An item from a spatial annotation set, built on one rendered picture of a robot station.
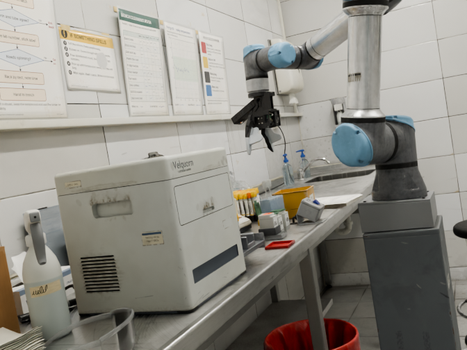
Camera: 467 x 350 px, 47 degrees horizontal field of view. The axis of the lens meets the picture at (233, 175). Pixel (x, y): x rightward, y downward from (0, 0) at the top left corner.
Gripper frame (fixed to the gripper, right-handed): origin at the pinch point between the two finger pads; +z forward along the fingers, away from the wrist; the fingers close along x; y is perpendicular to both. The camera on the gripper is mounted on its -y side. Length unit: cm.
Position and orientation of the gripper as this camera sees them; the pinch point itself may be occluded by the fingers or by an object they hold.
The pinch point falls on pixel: (259, 154)
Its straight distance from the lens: 177.5
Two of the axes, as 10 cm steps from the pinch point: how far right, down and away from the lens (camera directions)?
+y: 8.2, -0.7, -5.7
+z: 1.1, 9.9, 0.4
